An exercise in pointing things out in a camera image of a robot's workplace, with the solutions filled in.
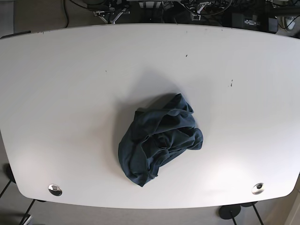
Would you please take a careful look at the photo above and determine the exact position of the dark blue T-shirt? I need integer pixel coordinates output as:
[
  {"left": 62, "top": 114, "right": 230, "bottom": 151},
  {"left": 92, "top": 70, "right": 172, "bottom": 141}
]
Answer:
[{"left": 118, "top": 94, "right": 203, "bottom": 187}]

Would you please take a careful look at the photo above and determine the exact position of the left silver table grommet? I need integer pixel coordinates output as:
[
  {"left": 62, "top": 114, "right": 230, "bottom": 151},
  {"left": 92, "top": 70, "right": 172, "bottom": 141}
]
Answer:
[{"left": 48, "top": 184, "right": 62, "bottom": 196}]

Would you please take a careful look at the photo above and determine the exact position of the silver table grommet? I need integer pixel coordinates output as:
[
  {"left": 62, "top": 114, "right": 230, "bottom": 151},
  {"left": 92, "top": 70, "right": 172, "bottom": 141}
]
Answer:
[
  {"left": 48, "top": 184, "right": 62, "bottom": 196},
  {"left": 251, "top": 183, "right": 265, "bottom": 195}
]

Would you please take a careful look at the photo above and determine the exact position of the black round stand base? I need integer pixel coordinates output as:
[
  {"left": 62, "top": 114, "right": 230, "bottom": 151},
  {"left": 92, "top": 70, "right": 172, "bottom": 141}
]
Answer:
[{"left": 218, "top": 204, "right": 241, "bottom": 220}]

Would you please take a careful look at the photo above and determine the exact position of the right silver table grommet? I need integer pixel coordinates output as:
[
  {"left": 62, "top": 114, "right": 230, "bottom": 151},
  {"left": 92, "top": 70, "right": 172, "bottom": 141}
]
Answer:
[{"left": 251, "top": 183, "right": 265, "bottom": 195}]

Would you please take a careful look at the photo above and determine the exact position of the black table leg left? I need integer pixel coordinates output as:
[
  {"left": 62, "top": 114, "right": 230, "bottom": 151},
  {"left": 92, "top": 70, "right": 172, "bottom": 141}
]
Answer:
[{"left": 0, "top": 164, "right": 16, "bottom": 198}]

